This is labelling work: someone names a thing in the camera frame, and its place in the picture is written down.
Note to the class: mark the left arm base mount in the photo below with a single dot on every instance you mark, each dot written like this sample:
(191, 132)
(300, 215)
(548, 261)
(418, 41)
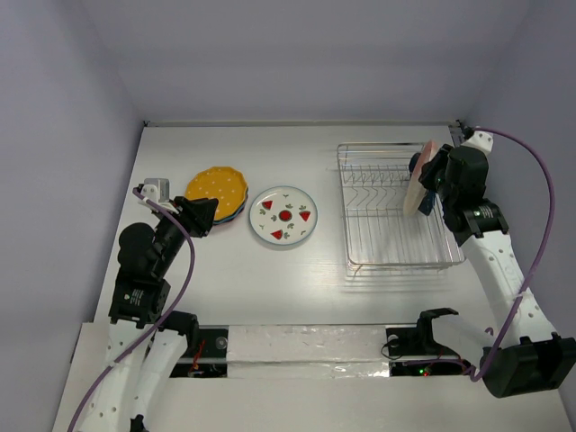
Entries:
(208, 358)

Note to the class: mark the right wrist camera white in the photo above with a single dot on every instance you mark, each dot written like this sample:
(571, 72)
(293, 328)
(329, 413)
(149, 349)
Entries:
(478, 139)

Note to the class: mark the yellow dotted plate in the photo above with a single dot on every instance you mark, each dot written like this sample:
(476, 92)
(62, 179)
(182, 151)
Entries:
(224, 183)

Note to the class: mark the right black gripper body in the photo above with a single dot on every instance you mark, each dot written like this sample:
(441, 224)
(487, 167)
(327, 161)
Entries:
(433, 168)

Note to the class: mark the dark blue plate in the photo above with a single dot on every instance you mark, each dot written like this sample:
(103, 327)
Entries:
(428, 203)

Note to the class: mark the blue dotted plate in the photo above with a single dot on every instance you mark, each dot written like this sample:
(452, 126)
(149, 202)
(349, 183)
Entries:
(234, 215)

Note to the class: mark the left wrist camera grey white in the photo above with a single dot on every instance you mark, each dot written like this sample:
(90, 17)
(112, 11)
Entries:
(155, 189)

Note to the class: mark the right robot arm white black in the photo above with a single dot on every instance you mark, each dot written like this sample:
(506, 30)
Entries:
(527, 354)

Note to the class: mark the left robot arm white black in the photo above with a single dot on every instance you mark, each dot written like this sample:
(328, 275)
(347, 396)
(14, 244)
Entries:
(146, 334)

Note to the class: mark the clear drip tray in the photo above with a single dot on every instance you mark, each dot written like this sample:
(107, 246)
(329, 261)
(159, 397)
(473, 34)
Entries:
(389, 252)

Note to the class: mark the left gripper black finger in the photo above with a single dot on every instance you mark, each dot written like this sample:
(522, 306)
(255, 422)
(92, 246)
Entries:
(198, 205)
(209, 212)

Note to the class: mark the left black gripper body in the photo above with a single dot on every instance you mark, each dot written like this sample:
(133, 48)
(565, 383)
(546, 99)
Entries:
(192, 221)

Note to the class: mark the white plate red rim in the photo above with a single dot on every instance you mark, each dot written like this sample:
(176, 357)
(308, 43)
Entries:
(416, 191)

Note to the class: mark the wire dish rack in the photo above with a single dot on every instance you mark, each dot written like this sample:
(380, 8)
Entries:
(374, 180)

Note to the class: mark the white patterned plate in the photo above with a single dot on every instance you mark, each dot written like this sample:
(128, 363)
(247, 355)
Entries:
(283, 216)

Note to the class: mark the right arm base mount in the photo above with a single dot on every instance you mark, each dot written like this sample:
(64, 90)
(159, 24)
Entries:
(412, 351)

